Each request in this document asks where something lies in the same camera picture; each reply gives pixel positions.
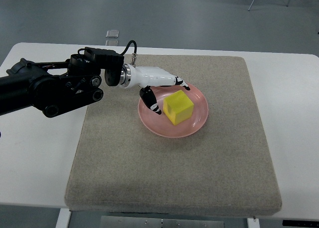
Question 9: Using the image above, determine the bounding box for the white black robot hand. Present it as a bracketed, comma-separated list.
[118, 64, 190, 115]

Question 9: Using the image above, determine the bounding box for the yellow foam block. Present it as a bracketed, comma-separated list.
[163, 90, 194, 125]

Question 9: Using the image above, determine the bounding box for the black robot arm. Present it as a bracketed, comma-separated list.
[0, 47, 125, 118]

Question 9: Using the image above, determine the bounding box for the pink plate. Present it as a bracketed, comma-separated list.
[138, 84, 209, 138]

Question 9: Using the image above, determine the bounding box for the beige fabric mat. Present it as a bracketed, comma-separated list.
[64, 54, 282, 217]

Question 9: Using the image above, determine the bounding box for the white table leg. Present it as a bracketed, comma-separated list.
[55, 208, 71, 228]

